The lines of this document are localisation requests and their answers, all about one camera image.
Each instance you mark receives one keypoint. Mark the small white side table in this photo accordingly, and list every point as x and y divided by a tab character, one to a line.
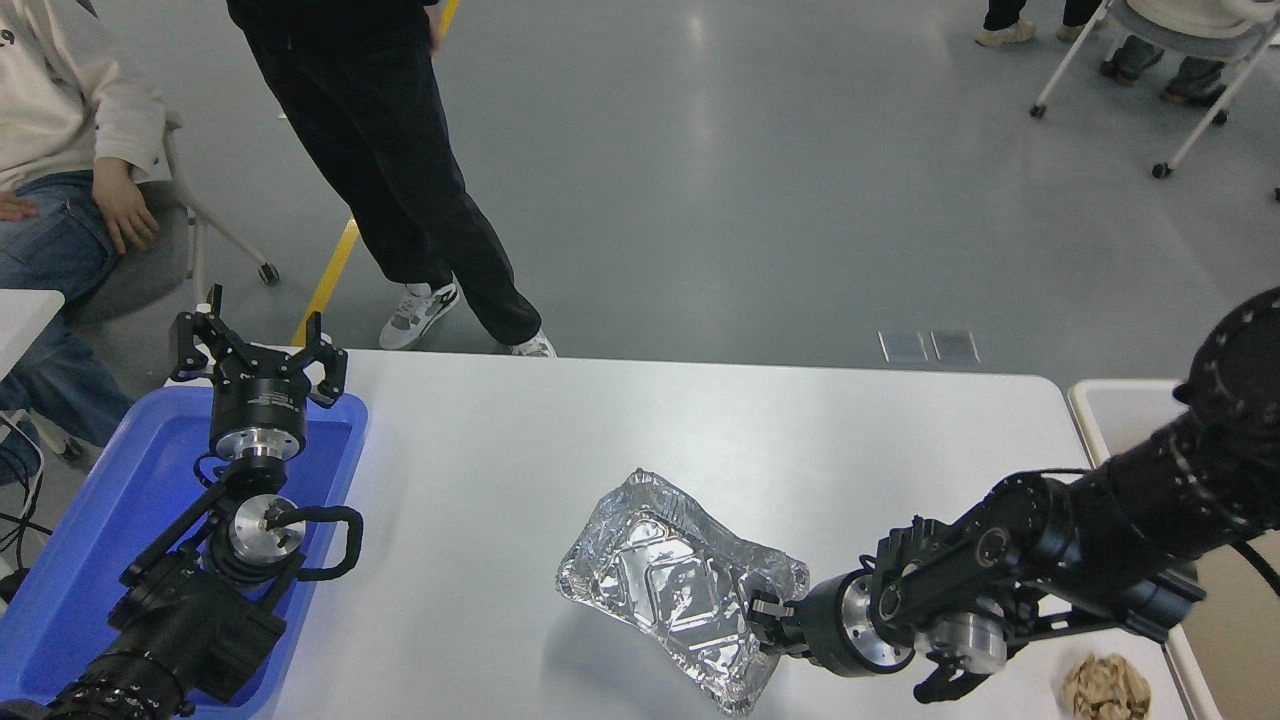
25	315

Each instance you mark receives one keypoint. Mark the crumpled tan paper ball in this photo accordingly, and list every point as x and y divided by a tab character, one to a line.
1105	688

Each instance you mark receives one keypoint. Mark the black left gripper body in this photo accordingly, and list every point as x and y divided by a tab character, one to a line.
258	400

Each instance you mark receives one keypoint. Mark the grey chair with casters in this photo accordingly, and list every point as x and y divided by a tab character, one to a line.
150	270

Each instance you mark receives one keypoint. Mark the metal floor plate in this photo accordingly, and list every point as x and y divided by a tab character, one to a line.
955	346
903	346

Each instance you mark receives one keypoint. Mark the large pale bin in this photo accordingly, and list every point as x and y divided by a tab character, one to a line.
1125	410

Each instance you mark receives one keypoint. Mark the blue plastic tray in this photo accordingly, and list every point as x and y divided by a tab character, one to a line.
90	540

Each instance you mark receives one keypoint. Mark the distant standing person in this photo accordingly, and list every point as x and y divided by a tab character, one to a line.
1005	32

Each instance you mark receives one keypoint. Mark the standing person's hand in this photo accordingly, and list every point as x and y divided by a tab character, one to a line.
438	33

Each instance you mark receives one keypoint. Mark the seated person's right hand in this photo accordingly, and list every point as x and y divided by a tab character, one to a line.
15	208

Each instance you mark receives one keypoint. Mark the white-legged grey chair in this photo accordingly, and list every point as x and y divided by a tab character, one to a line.
1200	45

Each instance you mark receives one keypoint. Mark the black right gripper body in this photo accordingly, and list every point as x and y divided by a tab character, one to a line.
820	625

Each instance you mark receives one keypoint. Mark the seated person's left hand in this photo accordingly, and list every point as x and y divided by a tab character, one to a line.
125	205

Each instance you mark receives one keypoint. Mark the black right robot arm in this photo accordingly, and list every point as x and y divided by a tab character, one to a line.
1100	520

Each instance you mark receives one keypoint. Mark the silver foil tray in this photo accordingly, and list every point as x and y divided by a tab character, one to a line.
660	580

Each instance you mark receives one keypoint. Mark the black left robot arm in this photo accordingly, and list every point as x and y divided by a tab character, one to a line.
190	620

